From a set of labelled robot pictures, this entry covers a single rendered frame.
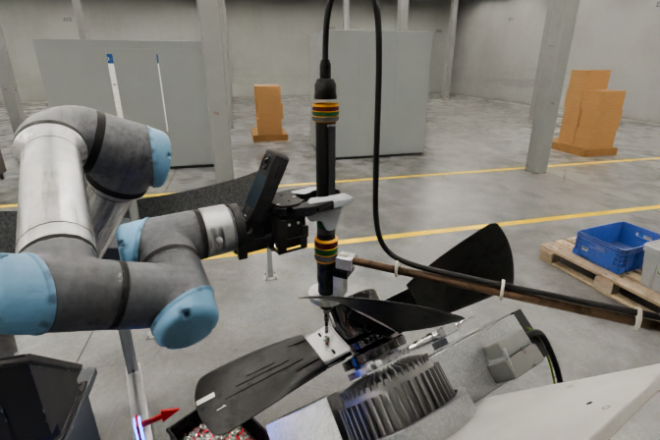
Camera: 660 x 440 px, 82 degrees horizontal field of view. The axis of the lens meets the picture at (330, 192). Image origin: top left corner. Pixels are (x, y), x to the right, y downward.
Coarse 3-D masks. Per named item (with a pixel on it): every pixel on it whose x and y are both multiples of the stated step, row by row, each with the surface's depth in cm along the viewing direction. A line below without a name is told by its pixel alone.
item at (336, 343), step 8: (320, 328) 81; (328, 328) 81; (312, 336) 79; (336, 336) 78; (312, 344) 77; (320, 344) 77; (328, 344) 76; (336, 344) 76; (344, 344) 76; (320, 352) 75; (328, 352) 75; (336, 352) 74; (344, 352) 74; (328, 360) 72
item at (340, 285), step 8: (352, 256) 68; (336, 264) 68; (344, 264) 67; (352, 264) 67; (336, 272) 68; (344, 272) 67; (352, 272) 70; (336, 280) 69; (344, 280) 70; (312, 288) 74; (336, 288) 70; (344, 288) 70; (336, 296) 70; (344, 296) 72; (320, 304) 70; (328, 304) 70; (336, 304) 70
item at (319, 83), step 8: (320, 64) 59; (328, 64) 59; (320, 72) 59; (328, 72) 59; (320, 80) 59; (328, 80) 59; (320, 88) 59; (328, 88) 59; (320, 96) 59; (328, 96) 59; (336, 96) 60; (320, 264) 69; (328, 264) 69; (320, 272) 70; (328, 272) 70; (320, 280) 70; (328, 280) 70; (320, 288) 71; (328, 288) 71
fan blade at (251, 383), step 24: (240, 360) 76; (264, 360) 73; (288, 360) 72; (312, 360) 72; (216, 384) 71; (240, 384) 68; (264, 384) 68; (288, 384) 67; (240, 408) 63; (264, 408) 62; (216, 432) 58
